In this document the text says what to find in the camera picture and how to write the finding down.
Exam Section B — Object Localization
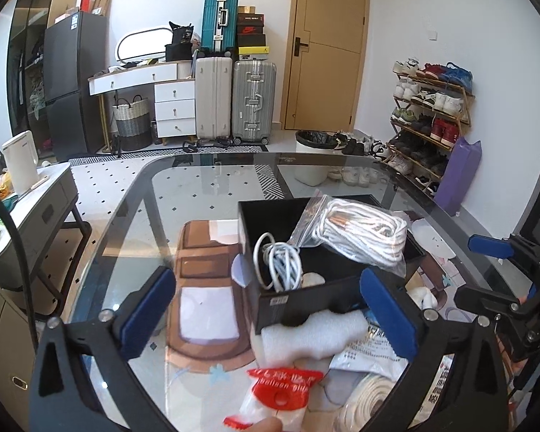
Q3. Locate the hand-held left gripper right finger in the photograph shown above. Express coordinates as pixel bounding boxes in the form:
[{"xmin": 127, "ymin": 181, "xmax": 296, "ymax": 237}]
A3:
[{"xmin": 359, "ymin": 266, "xmax": 509, "ymax": 432}]

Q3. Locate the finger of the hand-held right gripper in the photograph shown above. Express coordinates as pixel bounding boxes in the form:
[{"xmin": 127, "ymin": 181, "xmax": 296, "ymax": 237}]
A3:
[
  {"xmin": 467, "ymin": 233, "xmax": 540, "ymax": 280},
  {"xmin": 454, "ymin": 284, "xmax": 529, "ymax": 325}
]

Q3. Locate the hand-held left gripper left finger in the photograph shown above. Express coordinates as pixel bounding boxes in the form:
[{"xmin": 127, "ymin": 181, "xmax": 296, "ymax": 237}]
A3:
[{"xmin": 29, "ymin": 265, "xmax": 177, "ymax": 432}]

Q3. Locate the white printed packet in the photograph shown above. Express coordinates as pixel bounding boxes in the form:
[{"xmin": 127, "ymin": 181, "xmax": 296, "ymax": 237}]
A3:
[{"xmin": 328, "ymin": 324, "xmax": 455, "ymax": 406}]

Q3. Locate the white fluffy cloth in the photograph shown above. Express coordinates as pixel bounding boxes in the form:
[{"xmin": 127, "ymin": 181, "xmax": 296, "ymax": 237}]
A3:
[{"xmin": 407, "ymin": 285, "xmax": 444, "ymax": 310}]

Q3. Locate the white foam sheet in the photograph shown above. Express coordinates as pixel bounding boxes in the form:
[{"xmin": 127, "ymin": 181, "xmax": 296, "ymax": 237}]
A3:
[{"xmin": 260, "ymin": 310, "xmax": 370, "ymax": 372}]

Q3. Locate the white rope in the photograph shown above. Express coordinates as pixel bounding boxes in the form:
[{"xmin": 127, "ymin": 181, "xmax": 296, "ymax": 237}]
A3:
[{"xmin": 333, "ymin": 371, "xmax": 415, "ymax": 432}]

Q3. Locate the black cardboard box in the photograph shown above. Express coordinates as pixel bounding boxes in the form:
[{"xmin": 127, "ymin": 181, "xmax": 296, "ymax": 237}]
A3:
[{"xmin": 238, "ymin": 194, "xmax": 428, "ymax": 336}]

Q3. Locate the red label white packet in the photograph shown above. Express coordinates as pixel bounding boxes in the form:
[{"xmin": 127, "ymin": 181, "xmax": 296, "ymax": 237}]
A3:
[{"xmin": 222, "ymin": 368, "xmax": 325, "ymax": 432}]

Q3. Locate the printed table mat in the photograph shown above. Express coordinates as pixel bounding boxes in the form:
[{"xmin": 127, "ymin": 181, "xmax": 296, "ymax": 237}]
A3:
[{"xmin": 164, "ymin": 209, "xmax": 500, "ymax": 432}]

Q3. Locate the purple bag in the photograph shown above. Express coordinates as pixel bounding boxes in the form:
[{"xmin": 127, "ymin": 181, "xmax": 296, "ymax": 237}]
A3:
[{"xmin": 433, "ymin": 136, "xmax": 483, "ymax": 217}]

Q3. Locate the wooden shoe rack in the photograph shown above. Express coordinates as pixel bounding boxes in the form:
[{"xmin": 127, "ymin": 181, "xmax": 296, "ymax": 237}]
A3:
[{"xmin": 387, "ymin": 58, "xmax": 475, "ymax": 196}]

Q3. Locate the grey side cabinet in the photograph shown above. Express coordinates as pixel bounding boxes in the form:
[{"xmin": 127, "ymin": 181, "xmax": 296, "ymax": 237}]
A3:
[{"xmin": 0, "ymin": 162, "xmax": 93, "ymax": 289}]

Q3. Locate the group of assorted shoes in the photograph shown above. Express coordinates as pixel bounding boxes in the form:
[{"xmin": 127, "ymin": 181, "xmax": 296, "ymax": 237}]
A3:
[{"xmin": 328, "ymin": 58, "xmax": 474, "ymax": 194}]

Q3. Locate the white trash bin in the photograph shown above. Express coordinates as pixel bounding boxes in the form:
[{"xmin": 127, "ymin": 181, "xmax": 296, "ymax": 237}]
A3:
[{"xmin": 294, "ymin": 130, "xmax": 336, "ymax": 186}]

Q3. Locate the woven laundry basket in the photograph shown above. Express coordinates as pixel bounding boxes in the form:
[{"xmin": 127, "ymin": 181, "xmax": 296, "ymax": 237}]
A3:
[{"xmin": 112, "ymin": 95, "xmax": 152, "ymax": 152}]

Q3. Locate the white electric kettle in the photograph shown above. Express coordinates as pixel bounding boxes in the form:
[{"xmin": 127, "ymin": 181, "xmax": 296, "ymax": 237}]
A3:
[{"xmin": 1, "ymin": 130, "xmax": 40, "ymax": 195}]

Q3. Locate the white drawer unit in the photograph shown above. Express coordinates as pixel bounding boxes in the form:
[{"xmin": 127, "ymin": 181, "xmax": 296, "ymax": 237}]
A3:
[{"xmin": 154, "ymin": 78, "xmax": 197, "ymax": 140}]

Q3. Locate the white suitcase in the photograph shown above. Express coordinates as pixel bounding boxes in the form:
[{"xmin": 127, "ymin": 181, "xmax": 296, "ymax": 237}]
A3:
[{"xmin": 194, "ymin": 56, "xmax": 233, "ymax": 141}]

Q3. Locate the white vanity table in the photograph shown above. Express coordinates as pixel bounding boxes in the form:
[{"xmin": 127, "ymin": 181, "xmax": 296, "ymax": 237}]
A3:
[{"xmin": 88, "ymin": 60, "xmax": 196, "ymax": 96}]

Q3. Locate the silver suitcase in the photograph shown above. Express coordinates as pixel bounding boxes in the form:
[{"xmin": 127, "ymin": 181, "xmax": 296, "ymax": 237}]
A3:
[{"xmin": 232, "ymin": 60, "xmax": 277, "ymax": 146}]

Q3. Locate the dark grey fridge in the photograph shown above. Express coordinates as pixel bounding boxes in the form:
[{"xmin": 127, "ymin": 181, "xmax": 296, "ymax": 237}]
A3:
[{"xmin": 44, "ymin": 11, "xmax": 111, "ymax": 163}]

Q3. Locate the wooden door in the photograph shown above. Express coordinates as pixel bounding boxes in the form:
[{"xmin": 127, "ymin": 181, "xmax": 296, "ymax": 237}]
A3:
[{"xmin": 280, "ymin": 0, "xmax": 370, "ymax": 131}]

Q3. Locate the oval mirror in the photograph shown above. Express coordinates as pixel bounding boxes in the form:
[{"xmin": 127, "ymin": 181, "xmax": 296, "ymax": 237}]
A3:
[{"xmin": 116, "ymin": 27, "xmax": 174, "ymax": 64}]

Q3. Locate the black bag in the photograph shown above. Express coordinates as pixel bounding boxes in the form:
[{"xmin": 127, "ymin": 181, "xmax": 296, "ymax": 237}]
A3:
[{"xmin": 164, "ymin": 22, "xmax": 194, "ymax": 61}]

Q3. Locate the black yellow shoe box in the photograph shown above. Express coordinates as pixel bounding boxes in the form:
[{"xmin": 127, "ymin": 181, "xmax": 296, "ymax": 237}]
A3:
[{"xmin": 238, "ymin": 46, "xmax": 271, "ymax": 61}]

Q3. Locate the dark glass wardrobe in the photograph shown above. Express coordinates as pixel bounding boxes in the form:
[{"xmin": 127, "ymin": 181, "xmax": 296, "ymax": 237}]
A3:
[{"xmin": 6, "ymin": 0, "xmax": 84, "ymax": 163}]

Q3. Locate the teal suitcase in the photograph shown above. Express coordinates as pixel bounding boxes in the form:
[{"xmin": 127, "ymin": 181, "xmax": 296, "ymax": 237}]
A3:
[{"xmin": 202, "ymin": 0, "xmax": 240, "ymax": 57}]

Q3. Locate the black shoe box red logo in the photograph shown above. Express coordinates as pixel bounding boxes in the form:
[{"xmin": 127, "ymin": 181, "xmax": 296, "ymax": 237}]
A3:
[{"xmin": 237, "ymin": 13, "xmax": 267, "ymax": 48}]

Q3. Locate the cardboard boxes pile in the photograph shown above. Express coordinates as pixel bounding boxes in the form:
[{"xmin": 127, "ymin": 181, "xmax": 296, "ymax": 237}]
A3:
[{"xmin": 47, "ymin": 0, "xmax": 113, "ymax": 23}]

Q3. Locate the bag of white rope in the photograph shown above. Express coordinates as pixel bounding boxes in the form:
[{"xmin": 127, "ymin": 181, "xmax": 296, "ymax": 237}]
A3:
[{"xmin": 289, "ymin": 189, "xmax": 409, "ymax": 279}]

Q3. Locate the white coiled cable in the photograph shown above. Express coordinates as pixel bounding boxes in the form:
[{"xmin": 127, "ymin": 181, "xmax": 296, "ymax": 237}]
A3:
[{"xmin": 252, "ymin": 233, "xmax": 303, "ymax": 292}]

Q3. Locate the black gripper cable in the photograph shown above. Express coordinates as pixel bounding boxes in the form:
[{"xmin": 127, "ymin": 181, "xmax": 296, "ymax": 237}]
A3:
[{"xmin": 0, "ymin": 184, "xmax": 41, "ymax": 325}]

